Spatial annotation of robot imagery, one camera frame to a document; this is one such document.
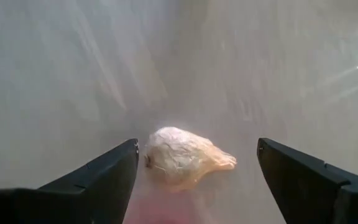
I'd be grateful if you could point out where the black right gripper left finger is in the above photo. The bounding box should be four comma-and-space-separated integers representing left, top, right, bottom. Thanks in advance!
0, 139, 139, 224

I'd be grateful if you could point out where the white garlic bulb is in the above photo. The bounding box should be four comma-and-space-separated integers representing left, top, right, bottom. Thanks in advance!
144, 126, 237, 192

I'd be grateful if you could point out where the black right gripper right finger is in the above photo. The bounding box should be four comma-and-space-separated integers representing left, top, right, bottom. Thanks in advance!
257, 138, 358, 224

